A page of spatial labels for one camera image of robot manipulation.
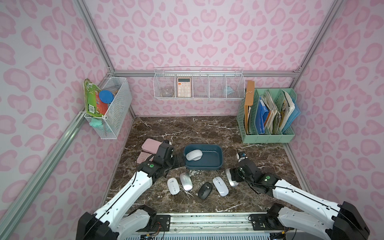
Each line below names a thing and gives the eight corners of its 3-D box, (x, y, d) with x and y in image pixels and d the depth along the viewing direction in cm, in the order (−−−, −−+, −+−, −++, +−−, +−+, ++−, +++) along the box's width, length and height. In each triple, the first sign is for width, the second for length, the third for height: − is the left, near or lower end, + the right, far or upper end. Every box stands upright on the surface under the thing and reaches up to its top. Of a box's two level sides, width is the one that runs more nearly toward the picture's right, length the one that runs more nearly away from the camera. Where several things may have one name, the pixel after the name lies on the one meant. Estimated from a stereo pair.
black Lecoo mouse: (196, 195, 84) (196, 193, 82) (204, 181, 89) (205, 180, 86) (205, 201, 82) (205, 199, 79) (213, 187, 86) (213, 185, 84)
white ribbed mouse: (169, 196, 84) (168, 194, 81) (167, 180, 89) (166, 178, 87) (180, 193, 85) (180, 191, 82) (177, 177, 90) (177, 175, 88)
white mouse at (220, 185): (222, 198, 82) (222, 197, 81) (211, 179, 89) (211, 178, 88) (230, 193, 84) (231, 192, 82) (219, 175, 91) (219, 173, 89)
